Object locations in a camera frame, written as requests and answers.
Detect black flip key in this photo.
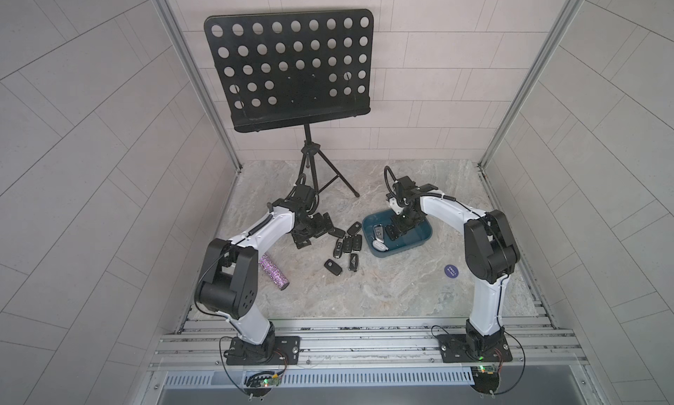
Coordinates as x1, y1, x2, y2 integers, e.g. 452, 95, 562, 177
342, 236, 354, 253
352, 234, 363, 252

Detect green circuit board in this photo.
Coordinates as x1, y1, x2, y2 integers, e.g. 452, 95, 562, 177
470, 366, 500, 396
244, 371, 282, 397

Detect purple glitter cylinder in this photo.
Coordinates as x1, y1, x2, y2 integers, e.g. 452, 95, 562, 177
259, 253, 290, 291

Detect black vw key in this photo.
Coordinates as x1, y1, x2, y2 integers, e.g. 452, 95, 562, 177
328, 227, 347, 238
347, 221, 363, 237
324, 259, 343, 276

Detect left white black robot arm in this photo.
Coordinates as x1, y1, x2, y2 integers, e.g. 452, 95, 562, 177
193, 173, 332, 347

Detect white oval key fob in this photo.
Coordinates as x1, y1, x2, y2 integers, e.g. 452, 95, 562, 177
372, 239, 389, 252

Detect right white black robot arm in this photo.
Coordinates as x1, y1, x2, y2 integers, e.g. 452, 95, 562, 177
384, 166, 521, 360

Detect black flip key right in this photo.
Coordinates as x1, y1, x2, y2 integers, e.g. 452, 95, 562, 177
352, 234, 363, 252

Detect black chrome slim key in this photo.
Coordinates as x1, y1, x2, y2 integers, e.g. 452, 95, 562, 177
333, 239, 343, 259

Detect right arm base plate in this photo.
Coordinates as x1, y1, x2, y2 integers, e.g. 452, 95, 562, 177
435, 331, 513, 364

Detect black perforated music stand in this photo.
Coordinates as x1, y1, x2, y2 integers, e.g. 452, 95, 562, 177
204, 8, 375, 175

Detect black VW key top right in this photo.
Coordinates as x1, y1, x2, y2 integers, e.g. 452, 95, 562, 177
347, 221, 363, 237

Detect left green circuit board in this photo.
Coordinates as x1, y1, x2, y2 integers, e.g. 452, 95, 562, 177
244, 371, 282, 397

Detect right green circuit board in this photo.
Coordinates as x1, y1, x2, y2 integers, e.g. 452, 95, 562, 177
470, 366, 500, 396

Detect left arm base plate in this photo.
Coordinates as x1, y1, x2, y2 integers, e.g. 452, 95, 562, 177
226, 336, 301, 366

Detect black VW key top left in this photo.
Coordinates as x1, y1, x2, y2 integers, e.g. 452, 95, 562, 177
328, 227, 347, 238

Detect black flip key middle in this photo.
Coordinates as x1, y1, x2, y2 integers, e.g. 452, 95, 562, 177
342, 236, 354, 253

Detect purple round sticker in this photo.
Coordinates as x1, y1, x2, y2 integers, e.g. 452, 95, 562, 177
444, 265, 459, 279

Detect silver BMW car key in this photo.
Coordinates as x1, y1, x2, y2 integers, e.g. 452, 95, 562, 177
373, 224, 385, 243

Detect aluminium mounting rail frame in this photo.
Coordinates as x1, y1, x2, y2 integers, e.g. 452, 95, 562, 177
133, 308, 607, 404

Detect teal plastic storage box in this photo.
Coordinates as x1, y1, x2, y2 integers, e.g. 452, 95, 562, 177
362, 210, 433, 259

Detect black VW key lower left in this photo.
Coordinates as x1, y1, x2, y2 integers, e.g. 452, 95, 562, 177
324, 259, 343, 276

